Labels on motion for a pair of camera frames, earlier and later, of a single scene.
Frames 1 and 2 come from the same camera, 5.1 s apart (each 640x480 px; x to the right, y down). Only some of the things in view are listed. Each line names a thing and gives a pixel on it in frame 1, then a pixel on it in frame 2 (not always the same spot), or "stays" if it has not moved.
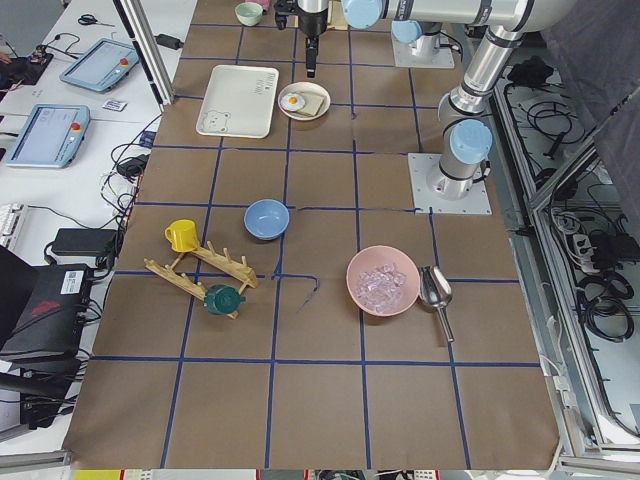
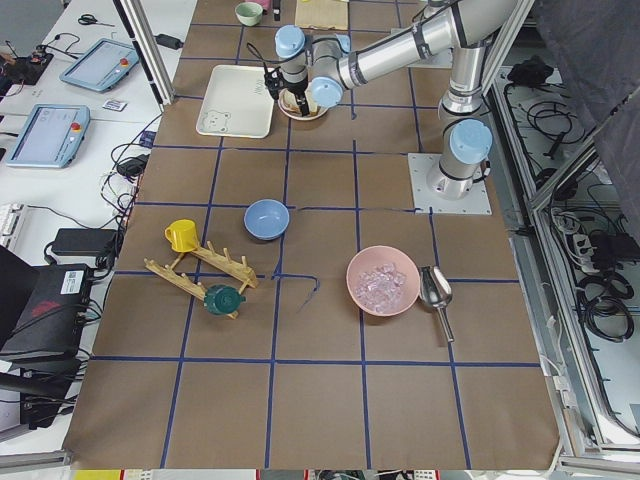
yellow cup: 182,234 stays
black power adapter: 85,241 stays
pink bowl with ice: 383,280 stays
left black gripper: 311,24 -> 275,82
